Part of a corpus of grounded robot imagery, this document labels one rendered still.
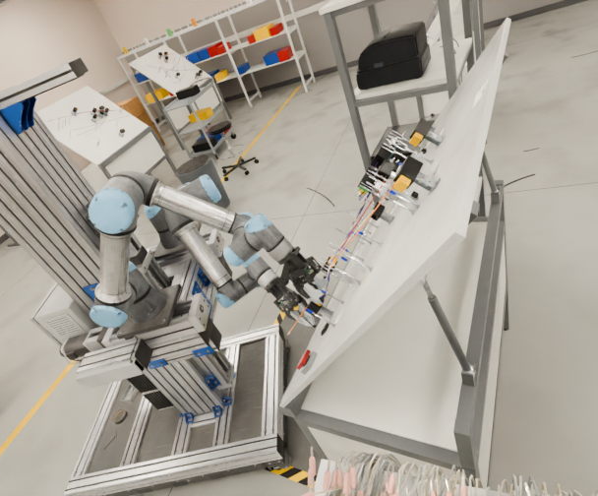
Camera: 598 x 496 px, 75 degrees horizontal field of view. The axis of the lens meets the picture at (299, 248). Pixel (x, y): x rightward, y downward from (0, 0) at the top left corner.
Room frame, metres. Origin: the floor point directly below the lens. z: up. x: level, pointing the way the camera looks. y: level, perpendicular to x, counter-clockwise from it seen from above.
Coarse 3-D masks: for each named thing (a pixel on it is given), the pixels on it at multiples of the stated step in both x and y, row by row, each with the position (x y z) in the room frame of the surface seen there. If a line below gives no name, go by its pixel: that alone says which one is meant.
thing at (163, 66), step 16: (160, 48) 8.49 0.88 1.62; (128, 64) 7.66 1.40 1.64; (144, 64) 7.81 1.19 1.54; (160, 64) 8.02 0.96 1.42; (176, 64) 8.23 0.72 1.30; (192, 64) 8.45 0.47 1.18; (160, 80) 7.59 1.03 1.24; (176, 80) 7.77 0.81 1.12; (192, 80) 7.97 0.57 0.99; (208, 80) 8.10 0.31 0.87; (208, 96) 7.93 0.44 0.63; (176, 112) 7.50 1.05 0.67; (176, 128) 7.59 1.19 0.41
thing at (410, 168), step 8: (424, 152) 0.82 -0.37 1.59; (408, 160) 0.79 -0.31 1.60; (416, 160) 0.79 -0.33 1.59; (400, 168) 0.79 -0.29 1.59; (408, 168) 0.77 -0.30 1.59; (416, 168) 0.77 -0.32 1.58; (408, 176) 0.76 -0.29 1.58; (416, 176) 0.76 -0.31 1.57; (424, 176) 0.77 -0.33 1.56; (424, 184) 0.77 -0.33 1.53; (432, 184) 0.75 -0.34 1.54
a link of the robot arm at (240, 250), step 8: (240, 232) 1.12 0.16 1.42; (232, 240) 1.10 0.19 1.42; (240, 240) 1.06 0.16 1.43; (232, 248) 1.06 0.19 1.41; (240, 248) 1.04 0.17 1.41; (248, 248) 1.03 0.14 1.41; (224, 256) 1.07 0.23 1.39; (232, 256) 1.05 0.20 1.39; (240, 256) 1.04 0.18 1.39; (248, 256) 1.04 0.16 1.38; (232, 264) 1.05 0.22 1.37; (240, 264) 1.05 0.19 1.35
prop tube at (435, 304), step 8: (432, 304) 0.62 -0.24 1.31; (440, 304) 0.62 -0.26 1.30; (440, 312) 0.62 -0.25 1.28; (440, 320) 0.62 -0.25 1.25; (448, 328) 0.61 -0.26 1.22; (448, 336) 0.61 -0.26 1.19; (456, 344) 0.60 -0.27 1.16; (456, 352) 0.60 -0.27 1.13; (464, 360) 0.59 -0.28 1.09; (464, 368) 0.59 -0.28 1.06; (472, 368) 0.59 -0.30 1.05
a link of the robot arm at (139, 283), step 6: (132, 264) 1.31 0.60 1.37; (132, 270) 1.29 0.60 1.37; (138, 270) 1.33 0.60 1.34; (132, 276) 1.27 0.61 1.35; (138, 276) 1.29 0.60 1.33; (132, 282) 1.25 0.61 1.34; (138, 282) 1.27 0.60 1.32; (144, 282) 1.30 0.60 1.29; (138, 288) 1.26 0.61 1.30; (144, 288) 1.28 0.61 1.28; (138, 294) 1.26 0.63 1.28
